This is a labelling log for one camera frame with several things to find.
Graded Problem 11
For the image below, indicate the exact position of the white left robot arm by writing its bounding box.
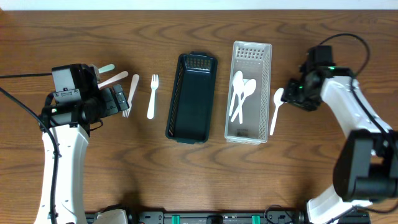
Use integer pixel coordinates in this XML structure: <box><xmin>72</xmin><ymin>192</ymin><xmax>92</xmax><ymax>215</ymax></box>
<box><xmin>35</xmin><ymin>85</ymin><xmax>129</xmax><ymax>223</ymax></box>

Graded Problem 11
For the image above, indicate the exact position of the white plastic spoon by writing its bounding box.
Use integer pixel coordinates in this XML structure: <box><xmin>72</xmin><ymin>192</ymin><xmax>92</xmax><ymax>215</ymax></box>
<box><xmin>269</xmin><ymin>88</ymin><xmax>284</xmax><ymax>136</ymax></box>
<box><xmin>229</xmin><ymin>70</ymin><xmax>244</xmax><ymax>116</ymax></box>
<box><xmin>231</xmin><ymin>79</ymin><xmax>257</xmax><ymax>124</ymax></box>

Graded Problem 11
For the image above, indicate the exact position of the dark green plastic basket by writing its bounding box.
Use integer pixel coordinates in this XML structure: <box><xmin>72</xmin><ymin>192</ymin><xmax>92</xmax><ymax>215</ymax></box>
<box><xmin>165</xmin><ymin>52</ymin><xmax>218</xmax><ymax>144</ymax></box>

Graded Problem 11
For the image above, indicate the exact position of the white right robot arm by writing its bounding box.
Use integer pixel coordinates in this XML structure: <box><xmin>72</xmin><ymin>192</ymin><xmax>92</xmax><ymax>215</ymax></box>
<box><xmin>281</xmin><ymin>75</ymin><xmax>397</xmax><ymax>223</ymax></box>

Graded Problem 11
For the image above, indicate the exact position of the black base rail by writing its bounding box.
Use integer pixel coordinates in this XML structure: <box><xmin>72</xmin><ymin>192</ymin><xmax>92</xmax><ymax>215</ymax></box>
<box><xmin>85</xmin><ymin>208</ymin><xmax>371</xmax><ymax>224</ymax></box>

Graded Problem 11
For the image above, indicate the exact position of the white plastic basket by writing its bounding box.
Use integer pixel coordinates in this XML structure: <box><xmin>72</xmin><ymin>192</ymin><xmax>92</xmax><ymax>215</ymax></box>
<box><xmin>224</xmin><ymin>40</ymin><xmax>272</xmax><ymax>145</ymax></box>

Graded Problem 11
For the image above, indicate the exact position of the pale green plastic fork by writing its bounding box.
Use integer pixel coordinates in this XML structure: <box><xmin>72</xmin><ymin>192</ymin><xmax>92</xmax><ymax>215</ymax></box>
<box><xmin>98</xmin><ymin>64</ymin><xmax>115</xmax><ymax>73</ymax></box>

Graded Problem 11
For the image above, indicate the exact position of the white plastic fork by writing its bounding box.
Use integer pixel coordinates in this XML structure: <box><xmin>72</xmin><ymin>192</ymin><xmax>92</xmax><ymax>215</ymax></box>
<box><xmin>98</xmin><ymin>71</ymin><xmax>129</xmax><ymax>89</ymax></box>
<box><xmin>147</xmin><ymin>74</ymin><xmax>159</xmax><ymax>119</ymax></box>
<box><xmin>123</xmin><ymin>74</ymin><xmax>139</xmax><ymax>118</ymax></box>

